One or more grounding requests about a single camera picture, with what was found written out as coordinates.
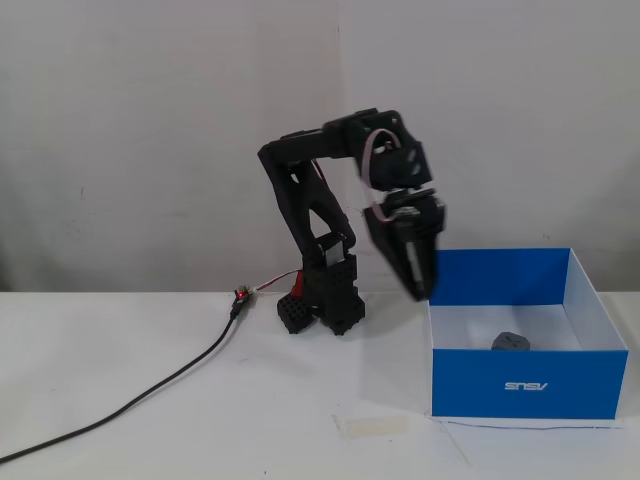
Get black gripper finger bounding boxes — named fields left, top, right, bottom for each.
left=401, top=232, right=442, bottom=302
left=363, top=206, right=422, bottom=303

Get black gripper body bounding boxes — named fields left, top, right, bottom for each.
left=377, top=188, right=448, bottom=249

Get gray cube block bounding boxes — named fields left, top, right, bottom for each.
left=489, top=329, right=533, bottom=352

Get blue white cardboard box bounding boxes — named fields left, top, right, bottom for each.
left=421, top=246, right=629, bottom=420

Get clear tape strip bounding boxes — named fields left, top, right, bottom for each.
left=332, top=414, right=409, bottom=439

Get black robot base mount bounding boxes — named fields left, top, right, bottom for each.
left=275, top=252, right=368, bottom=337

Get white wrist servo cable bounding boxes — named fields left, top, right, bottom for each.
left=359, top=128, right=402, bottom=222

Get red white elbow cable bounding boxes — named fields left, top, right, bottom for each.
left=310, top=158, right=330, bottom=189

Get white red board cable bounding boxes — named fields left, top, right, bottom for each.
left=249, top=271, right=300, bottom=297

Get black USB cable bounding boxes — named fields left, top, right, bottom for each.
left=0, top=299, right=242, bottom=464

